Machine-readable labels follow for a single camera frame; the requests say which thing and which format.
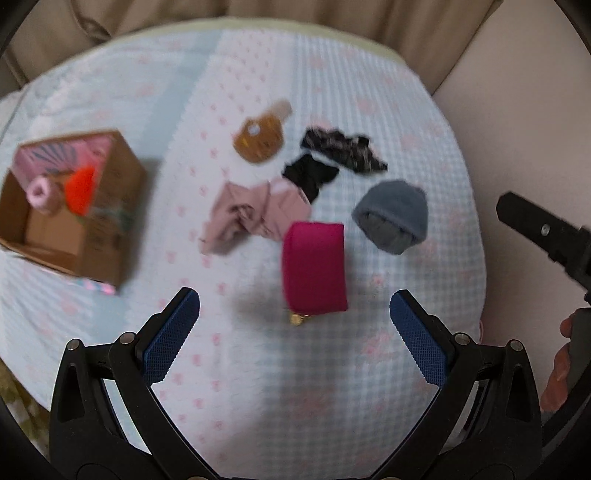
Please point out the orange fluffy cloth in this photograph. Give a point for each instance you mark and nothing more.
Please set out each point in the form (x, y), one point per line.
(81, 189)

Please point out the black and white patterned cloth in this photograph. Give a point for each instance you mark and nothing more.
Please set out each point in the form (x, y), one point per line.
(341, 147)

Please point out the cardboard box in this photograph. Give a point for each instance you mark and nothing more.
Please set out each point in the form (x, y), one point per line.
(99, 249)

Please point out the magenta zip pouch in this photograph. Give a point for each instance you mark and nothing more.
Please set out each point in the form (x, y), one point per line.
(314, 267)

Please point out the light blue checked blanket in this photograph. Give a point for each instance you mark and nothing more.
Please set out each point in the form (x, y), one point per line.
(277, 392)

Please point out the pink crumpled cloth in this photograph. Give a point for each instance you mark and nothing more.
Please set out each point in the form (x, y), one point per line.
(254, 210)

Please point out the beige curtain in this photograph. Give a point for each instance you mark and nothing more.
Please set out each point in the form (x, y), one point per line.
(258, 14)

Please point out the grey knit beanie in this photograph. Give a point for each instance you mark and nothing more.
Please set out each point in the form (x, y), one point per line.
(392, 214)

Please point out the brown plush pouch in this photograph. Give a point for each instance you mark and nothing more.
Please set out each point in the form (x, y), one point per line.
(258, 136)

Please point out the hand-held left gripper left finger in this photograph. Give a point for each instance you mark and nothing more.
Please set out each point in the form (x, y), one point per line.
(171, 333)

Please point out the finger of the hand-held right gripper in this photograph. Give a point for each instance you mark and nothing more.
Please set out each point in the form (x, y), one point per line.
(545, 228)

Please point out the person's right hand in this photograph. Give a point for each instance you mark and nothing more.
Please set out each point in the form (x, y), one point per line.
(561, 369)

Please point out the pink rolled socks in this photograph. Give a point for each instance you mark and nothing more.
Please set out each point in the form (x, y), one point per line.
(41, 194)

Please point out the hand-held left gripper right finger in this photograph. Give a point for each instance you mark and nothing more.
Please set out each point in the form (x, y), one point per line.
(418, 339)

